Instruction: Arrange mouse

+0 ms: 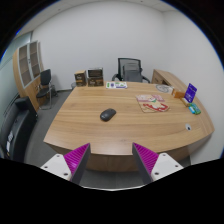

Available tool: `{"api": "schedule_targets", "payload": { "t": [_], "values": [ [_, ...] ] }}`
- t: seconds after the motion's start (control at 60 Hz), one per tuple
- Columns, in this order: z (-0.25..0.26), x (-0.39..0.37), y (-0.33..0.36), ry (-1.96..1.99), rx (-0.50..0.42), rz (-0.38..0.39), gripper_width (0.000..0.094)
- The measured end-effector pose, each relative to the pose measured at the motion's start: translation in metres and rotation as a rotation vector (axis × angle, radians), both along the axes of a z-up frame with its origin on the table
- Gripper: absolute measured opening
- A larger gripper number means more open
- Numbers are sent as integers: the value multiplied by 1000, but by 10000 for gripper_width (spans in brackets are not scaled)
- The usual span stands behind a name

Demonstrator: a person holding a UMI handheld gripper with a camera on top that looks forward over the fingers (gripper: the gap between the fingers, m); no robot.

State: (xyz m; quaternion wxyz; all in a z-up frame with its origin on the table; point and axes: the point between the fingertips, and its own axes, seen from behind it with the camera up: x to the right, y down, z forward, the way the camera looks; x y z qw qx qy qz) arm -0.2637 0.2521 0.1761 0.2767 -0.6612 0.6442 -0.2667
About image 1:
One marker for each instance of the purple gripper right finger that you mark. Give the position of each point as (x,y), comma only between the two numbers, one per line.
(153,166)

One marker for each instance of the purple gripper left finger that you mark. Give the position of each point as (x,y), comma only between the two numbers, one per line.
(70,166)

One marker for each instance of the black computer mouse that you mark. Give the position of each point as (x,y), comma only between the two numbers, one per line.
(107,114)

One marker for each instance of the wooden office desk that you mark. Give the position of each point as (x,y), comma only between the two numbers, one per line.
(78,122)

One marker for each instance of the black sofa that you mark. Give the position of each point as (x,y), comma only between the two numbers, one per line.
(17,128)

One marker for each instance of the green tissue pack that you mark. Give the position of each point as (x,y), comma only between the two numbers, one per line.
(194,108)

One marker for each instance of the black visitor chair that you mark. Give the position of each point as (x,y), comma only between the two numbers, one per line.
(45,86)

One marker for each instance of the round white coaster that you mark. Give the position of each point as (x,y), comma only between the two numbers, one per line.
(164,88)

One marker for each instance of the purple card stand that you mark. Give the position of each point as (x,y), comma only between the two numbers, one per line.
(190,93)

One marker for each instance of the wooden side cabinet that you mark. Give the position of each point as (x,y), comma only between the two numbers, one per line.
(167,78)

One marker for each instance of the small brown box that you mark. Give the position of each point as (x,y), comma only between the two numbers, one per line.
(81,78)

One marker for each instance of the white green booklet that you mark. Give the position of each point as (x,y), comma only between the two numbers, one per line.
(116,85)

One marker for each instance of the large brown box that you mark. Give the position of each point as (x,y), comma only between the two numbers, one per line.
(95,77)

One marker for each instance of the grey mesh office chair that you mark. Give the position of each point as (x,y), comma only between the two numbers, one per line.
(129,69)

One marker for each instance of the wooden bookshelf cabinet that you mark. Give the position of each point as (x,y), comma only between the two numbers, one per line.
(27,66)

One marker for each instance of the white desk cable grommet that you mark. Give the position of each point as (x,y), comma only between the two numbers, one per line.
(188,127)

